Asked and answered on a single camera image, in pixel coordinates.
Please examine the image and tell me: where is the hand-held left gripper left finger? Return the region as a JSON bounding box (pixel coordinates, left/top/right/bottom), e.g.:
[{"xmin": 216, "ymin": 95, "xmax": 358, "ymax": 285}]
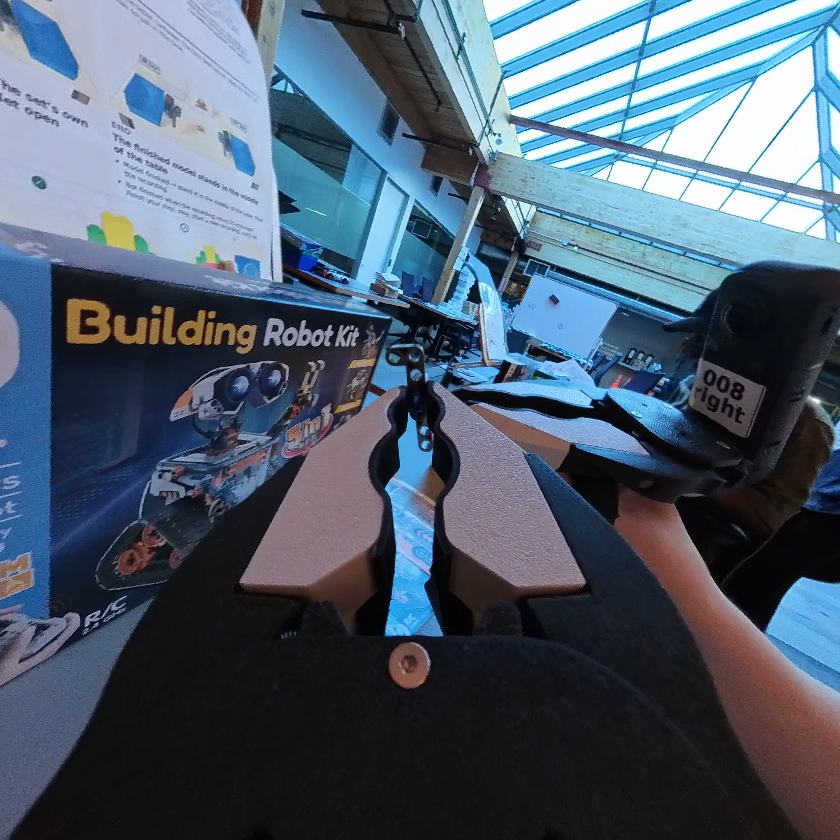
[{"xmin": 239, "ymin": 386, "xmax": 404, "ymax": 635}]

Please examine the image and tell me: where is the grey table with wooden edge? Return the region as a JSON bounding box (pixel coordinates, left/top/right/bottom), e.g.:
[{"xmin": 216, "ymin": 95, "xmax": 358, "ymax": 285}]
[{"xmin": 282, "ymin": 262, "xmax": 411, "ymax": 309}]

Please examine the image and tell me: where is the person's right forearm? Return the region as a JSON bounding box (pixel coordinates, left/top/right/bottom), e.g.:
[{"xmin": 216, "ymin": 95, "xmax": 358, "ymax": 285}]
[{"xmin": 613, "ymin": 489, "xmax": 840, "ymax": 840}]

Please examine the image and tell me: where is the robot kit box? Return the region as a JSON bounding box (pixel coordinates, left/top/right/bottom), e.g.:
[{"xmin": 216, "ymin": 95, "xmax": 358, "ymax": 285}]
[{"xmin": 0, "ymin": 223, "xmax": 395, "ymax": 686}]

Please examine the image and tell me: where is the grey holed beam with blue pin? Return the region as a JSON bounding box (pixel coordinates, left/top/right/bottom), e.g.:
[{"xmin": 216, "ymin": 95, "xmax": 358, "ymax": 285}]
[{"xmin": 386, "ymin": 344, "xmax": 427, "ymax": 421}]

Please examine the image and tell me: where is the white instruction poster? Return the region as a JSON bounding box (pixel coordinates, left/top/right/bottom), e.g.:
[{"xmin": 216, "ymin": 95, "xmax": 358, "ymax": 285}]
[{"xmin": 0, "ymin": 0, "xmax": 283, "ymax": 283}]

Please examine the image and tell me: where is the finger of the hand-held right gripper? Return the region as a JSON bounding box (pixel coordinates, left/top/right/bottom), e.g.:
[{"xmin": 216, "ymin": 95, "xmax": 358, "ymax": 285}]
[
  {"xmin": 453, "ymin": 382, "xmax": 614, "ymax": 413},
  {"xmin": 469, "ymin": 402, "xmax": 652, "ymax": 472}
]

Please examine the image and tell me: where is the whiteboard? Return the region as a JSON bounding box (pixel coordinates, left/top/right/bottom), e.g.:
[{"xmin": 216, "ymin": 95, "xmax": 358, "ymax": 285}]
[{"xmin": 512, "ymin": 274, "xmax": 619, "ymax": 358}]

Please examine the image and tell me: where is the robot sticker sheet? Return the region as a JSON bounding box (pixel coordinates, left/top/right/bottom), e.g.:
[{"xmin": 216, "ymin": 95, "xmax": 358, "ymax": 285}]
[{"xmin": 392, "ymin": 479, "xmax": 437, "ymax": 572}]

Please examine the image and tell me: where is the wooden easel board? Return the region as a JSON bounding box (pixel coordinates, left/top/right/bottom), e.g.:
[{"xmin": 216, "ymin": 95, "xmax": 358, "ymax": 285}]
[{"xmin": 478, "ymin": 282, "xmax": 511, "ymax": 367}]

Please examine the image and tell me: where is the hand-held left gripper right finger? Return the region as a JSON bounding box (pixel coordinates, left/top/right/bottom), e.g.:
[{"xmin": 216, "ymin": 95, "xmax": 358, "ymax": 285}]
[{"xmin": 427, "ymin": 382, "xmax": 587, "ymax": 635}]

